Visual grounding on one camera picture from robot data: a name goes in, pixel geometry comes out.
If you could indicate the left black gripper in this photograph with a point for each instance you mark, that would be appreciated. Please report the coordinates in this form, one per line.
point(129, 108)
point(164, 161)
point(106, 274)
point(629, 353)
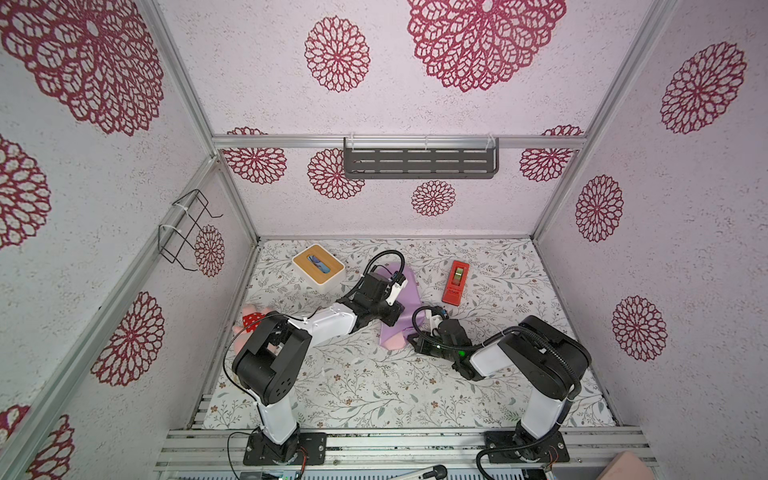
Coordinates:
point(396, 314)

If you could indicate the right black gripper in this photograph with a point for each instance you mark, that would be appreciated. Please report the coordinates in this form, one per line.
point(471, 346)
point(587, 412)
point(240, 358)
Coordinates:
point(422, 343)

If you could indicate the pink wrapping paper sheet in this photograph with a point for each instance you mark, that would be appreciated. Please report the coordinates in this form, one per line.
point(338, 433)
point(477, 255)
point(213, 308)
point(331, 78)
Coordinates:
point(394, 337)

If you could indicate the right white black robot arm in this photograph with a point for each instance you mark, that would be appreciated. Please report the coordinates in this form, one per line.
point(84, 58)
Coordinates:
point(552, 362)

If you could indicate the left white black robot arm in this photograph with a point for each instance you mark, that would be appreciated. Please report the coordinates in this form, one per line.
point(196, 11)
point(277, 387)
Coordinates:
point(268, 365)

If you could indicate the white box with wooden lid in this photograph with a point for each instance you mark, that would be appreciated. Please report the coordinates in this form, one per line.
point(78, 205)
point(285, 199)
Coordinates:
point(316, 279)

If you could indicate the blue item on wooden lid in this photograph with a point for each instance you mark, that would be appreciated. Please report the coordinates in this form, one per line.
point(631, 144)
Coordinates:
point(319, 264)

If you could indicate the red tape dispenser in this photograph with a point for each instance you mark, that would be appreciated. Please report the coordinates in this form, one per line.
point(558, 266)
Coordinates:
point(456, 283)

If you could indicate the pink plush toy red dress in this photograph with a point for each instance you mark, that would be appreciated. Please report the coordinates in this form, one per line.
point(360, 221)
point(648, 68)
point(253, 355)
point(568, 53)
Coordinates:
point(251, 317)

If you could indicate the pink object bottom right corner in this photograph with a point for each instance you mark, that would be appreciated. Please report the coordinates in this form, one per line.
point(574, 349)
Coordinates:
point(626, 466)

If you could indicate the black knob handle front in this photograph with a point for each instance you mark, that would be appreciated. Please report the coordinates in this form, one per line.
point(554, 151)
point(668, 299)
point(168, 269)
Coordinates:
point(435, 472)

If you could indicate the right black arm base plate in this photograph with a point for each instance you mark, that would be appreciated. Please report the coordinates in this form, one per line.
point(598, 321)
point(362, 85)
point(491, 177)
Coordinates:
point(509, 446)

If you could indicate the grey slotted wall shelf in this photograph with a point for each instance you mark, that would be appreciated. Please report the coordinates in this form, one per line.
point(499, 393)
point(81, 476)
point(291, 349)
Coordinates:
point(419, 163)

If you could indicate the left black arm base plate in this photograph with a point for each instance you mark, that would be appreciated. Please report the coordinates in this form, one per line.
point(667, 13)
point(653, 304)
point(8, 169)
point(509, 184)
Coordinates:
point(300, 449)

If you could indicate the black wire wall rack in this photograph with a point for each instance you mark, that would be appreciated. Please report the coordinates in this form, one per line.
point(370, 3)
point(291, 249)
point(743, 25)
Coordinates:
point(192, 242)

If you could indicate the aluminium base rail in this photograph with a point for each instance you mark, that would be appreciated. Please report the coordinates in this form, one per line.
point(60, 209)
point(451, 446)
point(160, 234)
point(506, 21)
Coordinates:
point(223, 451)

